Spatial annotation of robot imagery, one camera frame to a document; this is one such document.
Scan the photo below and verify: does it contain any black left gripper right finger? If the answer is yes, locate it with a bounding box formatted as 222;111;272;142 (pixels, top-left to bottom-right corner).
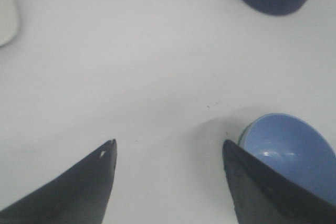
223;140;335;223

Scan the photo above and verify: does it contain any blue bowl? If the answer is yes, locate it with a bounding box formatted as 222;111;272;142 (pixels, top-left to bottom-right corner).
240;113;335;205

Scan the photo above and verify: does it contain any white toaster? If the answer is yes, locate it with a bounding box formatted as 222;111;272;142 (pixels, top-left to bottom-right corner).
1;0;20;47

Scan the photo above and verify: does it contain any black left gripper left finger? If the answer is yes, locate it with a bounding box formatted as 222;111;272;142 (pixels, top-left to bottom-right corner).
1;140;117;223

